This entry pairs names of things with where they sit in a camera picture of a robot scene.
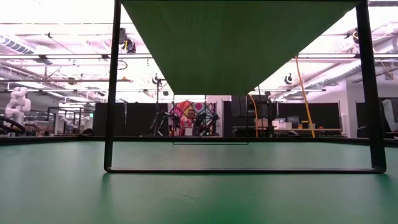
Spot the black curved hose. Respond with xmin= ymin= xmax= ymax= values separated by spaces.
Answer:
xmin=0 ymin=115 xmax=27 ymax=135

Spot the wooden shelf with black frame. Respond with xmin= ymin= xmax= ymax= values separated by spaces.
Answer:
xmin=103 ymin=0 xmax=387 ymax=174

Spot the yellow extension cable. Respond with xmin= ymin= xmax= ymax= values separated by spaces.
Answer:
xmin=294 ymin=54 xmax=317 ymax=139

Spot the black cabinet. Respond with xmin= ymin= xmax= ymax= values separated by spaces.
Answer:
xmin=223 ymin=95 xmax=276 ymax=138

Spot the green tray table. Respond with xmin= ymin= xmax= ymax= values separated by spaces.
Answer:
xmin=0 ymin=135 xmax=398 ymax=147

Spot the colourful patterned wall poster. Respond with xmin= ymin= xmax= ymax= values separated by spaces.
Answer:
xmin=167 ymin=100 xmax=217 ymax=137

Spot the orange hanging cable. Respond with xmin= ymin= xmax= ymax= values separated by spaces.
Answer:
xmin=248 ymin=94 xmax=259 ymax=139

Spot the background desk with boxes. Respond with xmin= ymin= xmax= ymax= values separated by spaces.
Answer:
xmin=231 ymin=116 xmax=343 ymax=138

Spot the grey storage rack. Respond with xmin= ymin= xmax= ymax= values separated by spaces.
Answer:
xmin=26 ymin=102 xmax=94 ymax=137

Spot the background robot rig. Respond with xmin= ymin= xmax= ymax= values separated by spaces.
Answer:
xmin=149 ymin=110 xmax=220 ymax=137

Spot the black ceiling-mounted device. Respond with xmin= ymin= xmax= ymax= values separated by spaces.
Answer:
xmin=118 ymin=27 xmax=137 ymax=54

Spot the white plastic cover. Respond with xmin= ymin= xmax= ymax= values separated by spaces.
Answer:
xmin=381 ymin=98 xmax=398 ymax=132

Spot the person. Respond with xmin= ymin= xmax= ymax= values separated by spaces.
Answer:
xmin=185 ymin=108 xmax=198 ymax=137

